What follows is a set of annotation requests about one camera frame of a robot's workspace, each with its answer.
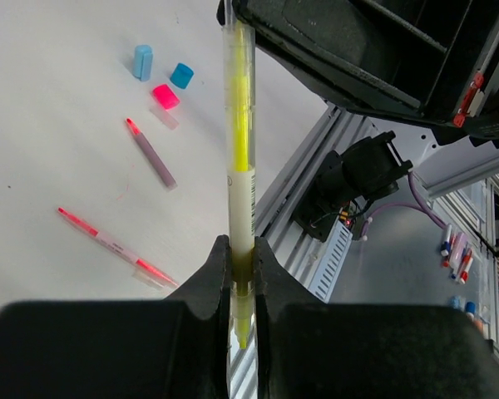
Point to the pens pile on floor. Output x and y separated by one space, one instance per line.
457 254

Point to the light blue cap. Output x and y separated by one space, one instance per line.
142 62

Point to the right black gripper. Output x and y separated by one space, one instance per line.
433 64

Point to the yellow highlighter pen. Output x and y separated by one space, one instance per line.
242 208

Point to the aluminium mounting rail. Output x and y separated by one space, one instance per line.
312 250

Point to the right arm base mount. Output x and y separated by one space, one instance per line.
370 169

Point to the grey purple marker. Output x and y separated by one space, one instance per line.
151 155

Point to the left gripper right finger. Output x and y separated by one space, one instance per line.
311 349

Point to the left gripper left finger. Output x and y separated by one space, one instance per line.
175 347

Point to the white slotted cable duct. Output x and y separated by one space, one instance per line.
331 262

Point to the thin red pen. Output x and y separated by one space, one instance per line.
105 240

